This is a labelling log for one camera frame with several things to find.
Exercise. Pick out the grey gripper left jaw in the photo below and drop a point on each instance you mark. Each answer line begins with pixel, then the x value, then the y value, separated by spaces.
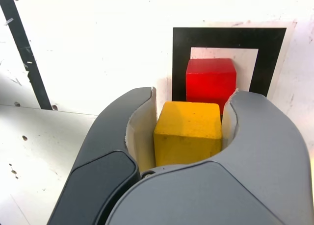
pixel 103 149

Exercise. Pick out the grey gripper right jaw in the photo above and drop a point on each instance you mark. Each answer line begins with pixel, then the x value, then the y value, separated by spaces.
pixel 257 149

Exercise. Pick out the yellow cube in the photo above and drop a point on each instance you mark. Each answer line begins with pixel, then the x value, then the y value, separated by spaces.
pixel 186 136

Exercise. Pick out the red cube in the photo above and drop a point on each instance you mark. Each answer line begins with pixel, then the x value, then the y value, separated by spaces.
pixel 211 82

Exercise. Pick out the black tape square outline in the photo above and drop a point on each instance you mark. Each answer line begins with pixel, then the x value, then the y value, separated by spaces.
pixel 179 63

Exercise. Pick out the black tape strip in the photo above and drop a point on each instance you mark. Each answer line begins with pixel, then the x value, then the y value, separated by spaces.
pixel 25 51

